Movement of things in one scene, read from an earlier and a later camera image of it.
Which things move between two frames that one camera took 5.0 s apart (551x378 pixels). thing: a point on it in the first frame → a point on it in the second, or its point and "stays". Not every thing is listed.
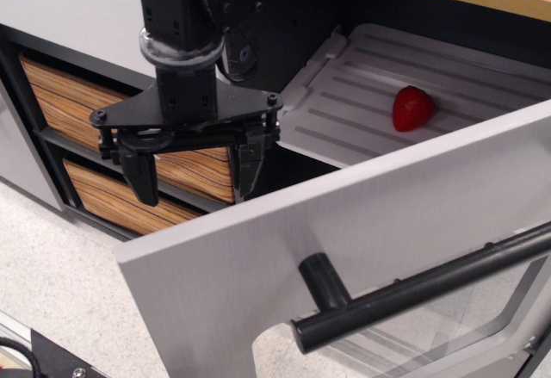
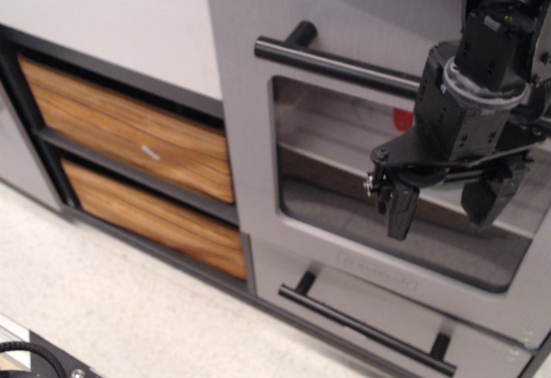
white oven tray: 380,91 → 333,151
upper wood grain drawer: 65,103 stays
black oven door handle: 337,312 → 297,50
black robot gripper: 188,108 → 462,120
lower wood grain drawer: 104,199 stays
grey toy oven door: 219,295 → 305,139
